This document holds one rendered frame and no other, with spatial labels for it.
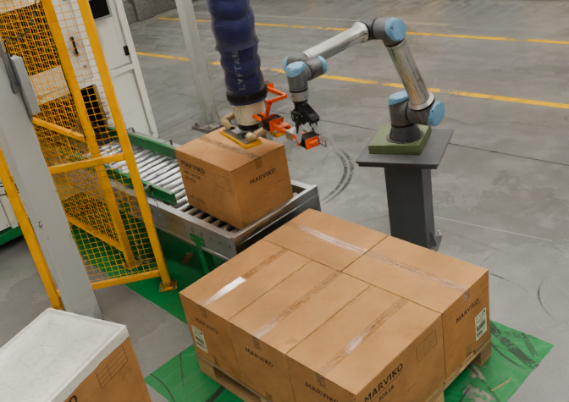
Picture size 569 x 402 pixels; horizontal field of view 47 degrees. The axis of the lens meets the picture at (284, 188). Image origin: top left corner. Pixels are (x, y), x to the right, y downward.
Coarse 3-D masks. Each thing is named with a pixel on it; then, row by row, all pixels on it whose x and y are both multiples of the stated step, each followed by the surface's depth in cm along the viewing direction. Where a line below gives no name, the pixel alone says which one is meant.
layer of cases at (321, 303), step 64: (256, 256) 355; (320, 256) 345; (384, 256) 335; (448, 256) 326; (192, 320) 339; (256, 320) 306; (320, 320) 298; (384, 320) 291; (448, 320) 295; (256, 384) 317; (320, 384) 271; (384, 384) 269
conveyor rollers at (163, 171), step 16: (112, 144) 546; (144, 160) 507; (160, 160) 497; (176, 160) 495; (144, 176) 478; (160, 176) 469; (176, 176) 466; (176, 192) 446; (176, 208) 426; (192, 208) 416; (224, 224) 399
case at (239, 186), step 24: (192, 144) 406; (216, 144) 400; (264, 144) 387; (192, 168) 396; (216, 168) 373; (240, 168) 365; (264, 168) 377; (288, 168) 389; (192, 192) 410; (216, 192) 385; (240, 192) 370; (264, 192) 382; (288, 192) 394; (216, 216) 399; (240, 216) 374
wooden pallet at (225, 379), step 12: (480, 348) 325; (204, 360) 351; (468, 360) 319; (480, 360) 329; (204, 372) 359; (216, 372) 349; (228, 372) 336; (456, 372) 313; (228, 384) 346; (240, 384) 344; (444, 384) 308; (240, 396) 337; (252, 396) 335; (432, 396) 300
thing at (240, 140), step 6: (234, 126) 368; (222, 132) 372; (228, 132) 369; (228, 138) 366; (234, 138) 361; (240, 138) 358; (240, 144) 353; (246, 144) 351; (252, 144) 350; (258, 144) 352
